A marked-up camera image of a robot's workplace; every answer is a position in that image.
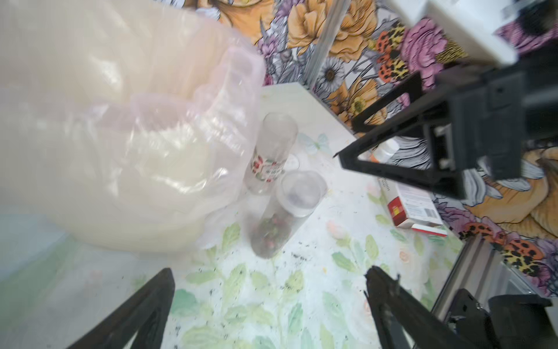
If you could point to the aluminium front rail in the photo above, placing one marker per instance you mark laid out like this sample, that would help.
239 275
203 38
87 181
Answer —
481 270

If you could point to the pink white paper packet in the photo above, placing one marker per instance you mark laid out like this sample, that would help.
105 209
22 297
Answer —
412 208

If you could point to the clear jar dried tea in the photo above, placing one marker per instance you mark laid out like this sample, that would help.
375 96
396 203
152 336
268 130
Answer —
295 197

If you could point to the white jar lid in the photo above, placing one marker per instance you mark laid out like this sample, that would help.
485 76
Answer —
291 164

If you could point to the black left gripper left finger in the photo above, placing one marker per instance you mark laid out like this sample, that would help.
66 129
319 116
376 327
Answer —
141 320

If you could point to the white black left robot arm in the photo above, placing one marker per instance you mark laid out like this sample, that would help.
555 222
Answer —
513 321

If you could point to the bin with pink bag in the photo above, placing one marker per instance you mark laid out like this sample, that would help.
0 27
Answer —
126 123

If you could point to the small white capped bottle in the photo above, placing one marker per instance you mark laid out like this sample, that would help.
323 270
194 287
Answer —
384 151

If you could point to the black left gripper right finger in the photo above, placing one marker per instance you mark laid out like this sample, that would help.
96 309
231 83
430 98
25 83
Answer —
397 314

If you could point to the clear jar with rose tea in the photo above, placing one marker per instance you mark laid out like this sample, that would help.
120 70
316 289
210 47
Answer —
274 143

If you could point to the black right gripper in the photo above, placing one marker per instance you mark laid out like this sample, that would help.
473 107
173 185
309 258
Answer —
494 115

